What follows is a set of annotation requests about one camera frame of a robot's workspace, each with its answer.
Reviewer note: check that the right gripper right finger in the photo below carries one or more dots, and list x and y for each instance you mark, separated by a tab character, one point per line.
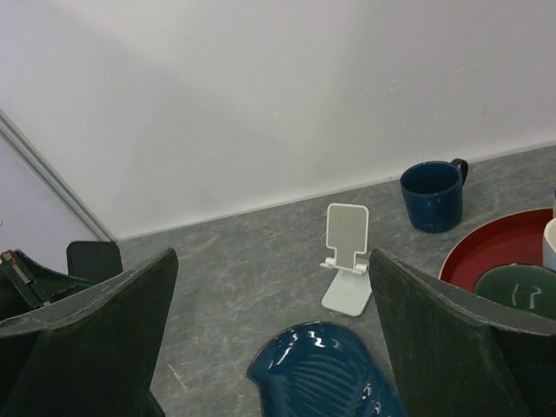
454	353

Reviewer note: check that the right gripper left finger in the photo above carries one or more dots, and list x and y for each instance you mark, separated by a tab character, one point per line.
73	346

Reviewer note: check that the white phone stand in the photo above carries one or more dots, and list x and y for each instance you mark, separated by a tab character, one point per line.
347	236

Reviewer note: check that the dark green glass mug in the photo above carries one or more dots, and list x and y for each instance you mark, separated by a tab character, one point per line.
525	287

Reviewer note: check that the blue leaf dish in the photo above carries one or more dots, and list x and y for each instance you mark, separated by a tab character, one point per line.
321	368

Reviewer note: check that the red round tray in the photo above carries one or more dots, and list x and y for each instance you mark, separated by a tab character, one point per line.
514	238

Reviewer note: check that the light blue mug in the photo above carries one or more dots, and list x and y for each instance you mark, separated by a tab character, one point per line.
549	245

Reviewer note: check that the dark blue mug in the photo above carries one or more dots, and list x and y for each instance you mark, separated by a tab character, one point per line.
433	194

